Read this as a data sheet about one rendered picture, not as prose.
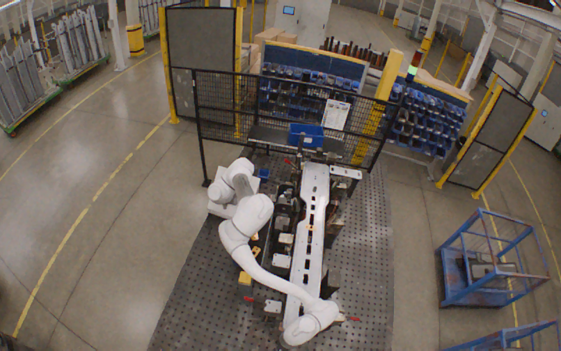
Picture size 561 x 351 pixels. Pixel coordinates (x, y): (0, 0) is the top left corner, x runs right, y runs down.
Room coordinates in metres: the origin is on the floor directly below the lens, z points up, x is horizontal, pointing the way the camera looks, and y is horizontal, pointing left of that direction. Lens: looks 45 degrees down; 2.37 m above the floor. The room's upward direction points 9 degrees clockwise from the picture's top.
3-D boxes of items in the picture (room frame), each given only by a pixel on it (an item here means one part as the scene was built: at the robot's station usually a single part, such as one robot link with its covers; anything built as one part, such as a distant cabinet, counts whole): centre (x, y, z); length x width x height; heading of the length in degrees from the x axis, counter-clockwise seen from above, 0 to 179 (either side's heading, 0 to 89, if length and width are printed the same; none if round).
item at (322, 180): (0.89, -0.27, 1.00); 1.38 x 0.22 x 0.02; 178
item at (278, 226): (0.82, -0.04, 0.90); 0.05 x 0.05 x 0.40; 88
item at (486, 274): (0.93, -2.70, 0.47); 1.20 x 0.80 x 0.95; 82
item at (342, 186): (1.31, -0.48, 0.87); 0.12 x 0.09 x 0.35; 88
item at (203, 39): (3.16, 1.38, 1.00); 1.34 x 0.14 x 2.00; 83
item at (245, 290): (0.43, 0.10, 0.92); 0.08 x 0.08 x 0.44; 88
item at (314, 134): (1.81, -0.17, 1.10); 0.30 x 0.17 x 0.13; 98
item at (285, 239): (0.75, -0.10, 0.89); 0.13 x 0.11 x 0.38; 88
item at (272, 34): (5.93, 0.55, 0.52); 1.20 x 0.80 x 1.05; 170
